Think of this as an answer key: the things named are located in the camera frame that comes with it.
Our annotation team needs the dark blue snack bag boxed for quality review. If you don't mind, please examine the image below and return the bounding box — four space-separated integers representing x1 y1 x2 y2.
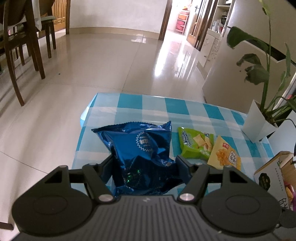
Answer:
92 121 182 196

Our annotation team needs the green snack packet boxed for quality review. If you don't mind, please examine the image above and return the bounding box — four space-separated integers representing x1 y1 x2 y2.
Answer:
178 127 214 161

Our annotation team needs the yellow snack packet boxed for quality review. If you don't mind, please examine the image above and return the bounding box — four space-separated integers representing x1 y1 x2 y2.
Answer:
207 136 241 171

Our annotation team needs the blue checkered tablecloth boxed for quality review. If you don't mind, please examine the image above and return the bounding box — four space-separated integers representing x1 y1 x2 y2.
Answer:
71 92 276 197

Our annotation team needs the white plant pot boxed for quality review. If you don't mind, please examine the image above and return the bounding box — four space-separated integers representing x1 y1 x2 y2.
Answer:
242 100 278 143

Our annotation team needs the cardboard box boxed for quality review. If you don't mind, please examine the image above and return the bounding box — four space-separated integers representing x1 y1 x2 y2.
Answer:
254 151 295 211

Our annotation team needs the green potted plant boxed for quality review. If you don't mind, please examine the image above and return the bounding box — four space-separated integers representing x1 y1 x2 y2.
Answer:
226 0 296 126

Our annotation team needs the white cabinet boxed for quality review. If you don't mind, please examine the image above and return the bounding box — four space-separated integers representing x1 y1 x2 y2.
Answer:
197 1 232 72

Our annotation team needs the wooden door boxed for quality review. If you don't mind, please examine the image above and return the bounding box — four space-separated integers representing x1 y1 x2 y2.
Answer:
39 0 70 34

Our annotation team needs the wooden dining chair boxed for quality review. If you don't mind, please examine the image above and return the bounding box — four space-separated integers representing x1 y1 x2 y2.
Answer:
1 1 56 106

